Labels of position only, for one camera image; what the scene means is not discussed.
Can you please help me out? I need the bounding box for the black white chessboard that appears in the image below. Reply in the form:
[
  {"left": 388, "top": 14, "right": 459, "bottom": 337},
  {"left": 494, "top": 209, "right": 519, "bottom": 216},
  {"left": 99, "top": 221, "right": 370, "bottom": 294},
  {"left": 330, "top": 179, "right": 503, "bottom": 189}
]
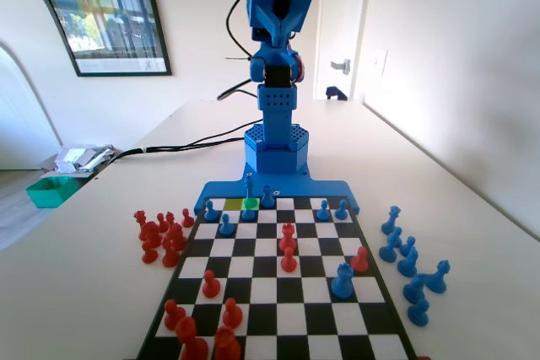
[{"left": 135, "top": 195, "right": 419, "bottom": 360}]

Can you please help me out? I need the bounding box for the white door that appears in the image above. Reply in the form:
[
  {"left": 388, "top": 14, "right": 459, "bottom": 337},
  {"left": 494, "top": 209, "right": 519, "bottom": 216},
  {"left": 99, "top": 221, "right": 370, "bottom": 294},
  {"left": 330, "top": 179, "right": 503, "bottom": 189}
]
[{"left": 312, "top": 0, "right": 374, "bottom": 102}]

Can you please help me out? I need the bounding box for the blue chess bishop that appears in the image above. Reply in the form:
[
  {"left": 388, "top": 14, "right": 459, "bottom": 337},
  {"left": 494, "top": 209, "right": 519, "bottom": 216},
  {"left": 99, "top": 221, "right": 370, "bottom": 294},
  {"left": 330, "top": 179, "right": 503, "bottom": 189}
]
[
  {"left": 397, "top": 246, "right": 420, "bottom": 279},
  {"left": 378, "top": 227, "right": 403, "bottom": 264}
]

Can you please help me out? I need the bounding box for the blue chess rook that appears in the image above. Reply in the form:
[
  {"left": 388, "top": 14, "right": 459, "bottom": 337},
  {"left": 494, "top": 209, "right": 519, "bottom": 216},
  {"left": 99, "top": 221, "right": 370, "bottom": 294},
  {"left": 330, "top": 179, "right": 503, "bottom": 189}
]
[{"left": 330, "top": 262, "right": 355, "bottom": 300}]

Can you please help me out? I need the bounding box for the black power cable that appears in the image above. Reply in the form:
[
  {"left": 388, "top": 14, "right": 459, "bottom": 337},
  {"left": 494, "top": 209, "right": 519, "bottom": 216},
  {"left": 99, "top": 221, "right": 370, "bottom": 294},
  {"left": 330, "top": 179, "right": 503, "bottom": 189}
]
[
  {"left": 107, "top": 137, "right": 247, "bottom": 164},
  {"left": 107, "top": 122, "right": 257, "bottom": 164}
]

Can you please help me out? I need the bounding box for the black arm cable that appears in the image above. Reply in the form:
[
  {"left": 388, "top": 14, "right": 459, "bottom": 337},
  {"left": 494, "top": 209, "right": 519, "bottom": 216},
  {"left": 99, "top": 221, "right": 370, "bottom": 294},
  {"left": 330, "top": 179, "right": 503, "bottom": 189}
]
[{"left": 224, "top": 0, "right": 255, "bottom": 62}]

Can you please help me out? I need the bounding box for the blue base mounting plate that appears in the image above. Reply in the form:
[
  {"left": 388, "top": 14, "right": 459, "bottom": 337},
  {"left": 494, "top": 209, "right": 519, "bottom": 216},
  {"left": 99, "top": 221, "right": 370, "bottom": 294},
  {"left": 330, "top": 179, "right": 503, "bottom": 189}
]
[{"left": 193, "top": 161, "right": 362, "bottom": 216}]

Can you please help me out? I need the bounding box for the green plastic box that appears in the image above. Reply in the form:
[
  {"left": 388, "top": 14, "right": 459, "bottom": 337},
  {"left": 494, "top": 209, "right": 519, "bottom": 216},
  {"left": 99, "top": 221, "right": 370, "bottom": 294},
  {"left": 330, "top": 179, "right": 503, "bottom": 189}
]
[{"left": 25, "top": 175, "right": 80, "bottom": 210}]

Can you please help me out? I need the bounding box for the white arched panel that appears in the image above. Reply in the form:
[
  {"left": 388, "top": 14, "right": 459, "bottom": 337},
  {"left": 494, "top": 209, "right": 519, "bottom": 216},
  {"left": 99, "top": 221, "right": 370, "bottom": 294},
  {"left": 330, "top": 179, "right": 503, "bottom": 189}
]
[{"left": 0, "top": 0, "right": 81, "bottom": 172}]

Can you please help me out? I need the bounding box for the pile of papers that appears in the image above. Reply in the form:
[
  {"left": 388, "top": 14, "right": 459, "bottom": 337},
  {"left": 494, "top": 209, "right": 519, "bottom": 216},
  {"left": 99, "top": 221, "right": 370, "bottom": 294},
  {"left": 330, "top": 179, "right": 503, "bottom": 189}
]
[{"left": 52, "top": 143, "right": 118, "bottom": 175}]

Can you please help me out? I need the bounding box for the silver door handle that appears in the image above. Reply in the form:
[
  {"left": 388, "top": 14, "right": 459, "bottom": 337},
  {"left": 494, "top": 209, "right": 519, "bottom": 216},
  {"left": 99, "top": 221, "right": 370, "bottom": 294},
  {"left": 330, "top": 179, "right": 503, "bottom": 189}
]
[{"left": 330, "top": 57, "right": 352, "bottom": 76}]

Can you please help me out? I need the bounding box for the blue table clamp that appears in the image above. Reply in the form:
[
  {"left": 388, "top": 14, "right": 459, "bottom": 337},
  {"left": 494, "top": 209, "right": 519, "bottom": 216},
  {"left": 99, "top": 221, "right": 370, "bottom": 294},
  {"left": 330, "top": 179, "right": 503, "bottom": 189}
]
[{"left": 325, "top": 85, "right": 350, "bottom": 102}]

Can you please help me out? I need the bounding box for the black looped cable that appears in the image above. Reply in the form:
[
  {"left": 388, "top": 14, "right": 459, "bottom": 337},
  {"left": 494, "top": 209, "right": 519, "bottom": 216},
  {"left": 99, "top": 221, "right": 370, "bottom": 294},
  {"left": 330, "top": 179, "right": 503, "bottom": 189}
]
[{"left": 216, "top": 78, "right": 260, "bottom": 103}]

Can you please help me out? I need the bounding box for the framed map poster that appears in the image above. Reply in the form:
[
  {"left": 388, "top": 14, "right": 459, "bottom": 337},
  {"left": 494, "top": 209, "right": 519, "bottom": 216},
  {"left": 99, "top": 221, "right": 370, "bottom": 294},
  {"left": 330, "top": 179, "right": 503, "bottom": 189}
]
[{"left": 0, "top": 0, "right": 174, "bottom": 78}]

